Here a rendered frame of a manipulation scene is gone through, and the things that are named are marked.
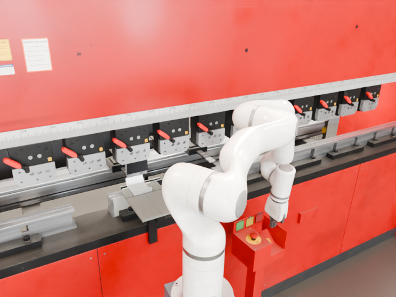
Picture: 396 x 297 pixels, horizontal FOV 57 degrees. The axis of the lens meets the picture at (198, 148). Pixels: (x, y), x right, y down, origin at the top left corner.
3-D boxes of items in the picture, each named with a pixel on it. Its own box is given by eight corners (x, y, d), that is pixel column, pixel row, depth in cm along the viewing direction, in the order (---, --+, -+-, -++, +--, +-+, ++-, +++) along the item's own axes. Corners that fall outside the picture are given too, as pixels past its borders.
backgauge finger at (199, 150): (203, 166, 191) (203, 158, 189) (180, 148, 211) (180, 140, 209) (221, 161, 196) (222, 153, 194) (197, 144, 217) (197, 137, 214)
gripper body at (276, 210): (265, 192, 163) (261, 211, 169) (281, 205, 156) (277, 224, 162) (277, 187, 167) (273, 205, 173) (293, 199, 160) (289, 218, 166)
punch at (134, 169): (127, 179, 165) (126, 160, 161) (125, 177, 166) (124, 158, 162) (148, 174, 169) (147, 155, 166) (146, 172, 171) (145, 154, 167)
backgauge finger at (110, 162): (122, 186, 170) (122, 177, 168) (105, 164, 191) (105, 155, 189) (146, 180, 176) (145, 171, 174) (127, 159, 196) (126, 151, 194)
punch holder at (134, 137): (118, 165, 156) (115, 130, 149) (111, 158, 162) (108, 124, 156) (150, 158, 163) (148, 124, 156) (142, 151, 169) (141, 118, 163)
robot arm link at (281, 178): (265, 188, 161) (280, 200, 155) (270, 164, 155) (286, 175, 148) (279, 182, 166) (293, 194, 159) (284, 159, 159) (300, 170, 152)
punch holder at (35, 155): (16, 188, 137) (7, 148, 130) (13, 178, 144) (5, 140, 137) (57, 179, 144) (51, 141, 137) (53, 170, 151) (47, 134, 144)
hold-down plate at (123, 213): (122, 222, 163) (122, 216, 162) (118, 215, 167) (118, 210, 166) (181, 204, 177) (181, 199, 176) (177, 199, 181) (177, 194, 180)
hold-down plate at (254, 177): (226, 191, 189) (227, 186, 188) (221, 186, 194) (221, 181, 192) (270, 178, 203) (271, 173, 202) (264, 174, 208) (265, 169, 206)
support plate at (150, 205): (142, 222, 144) (142, 220, 144) (120, 192, 165) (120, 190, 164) (182, 210, 152) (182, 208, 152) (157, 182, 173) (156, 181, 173)
